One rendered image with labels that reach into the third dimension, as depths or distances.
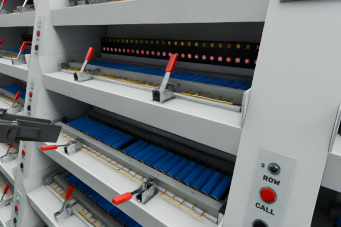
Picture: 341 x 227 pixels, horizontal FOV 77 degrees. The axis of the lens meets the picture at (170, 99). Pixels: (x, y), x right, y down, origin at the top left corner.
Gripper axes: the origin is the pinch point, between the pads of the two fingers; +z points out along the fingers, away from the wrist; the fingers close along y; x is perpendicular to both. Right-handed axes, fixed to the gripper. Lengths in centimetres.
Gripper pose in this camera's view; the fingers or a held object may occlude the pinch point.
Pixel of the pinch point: (33, 128)
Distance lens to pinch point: 42.2
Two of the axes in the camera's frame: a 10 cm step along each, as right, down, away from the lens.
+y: 8.0, 1.9, -5.7
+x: 2.9, -9.5, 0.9
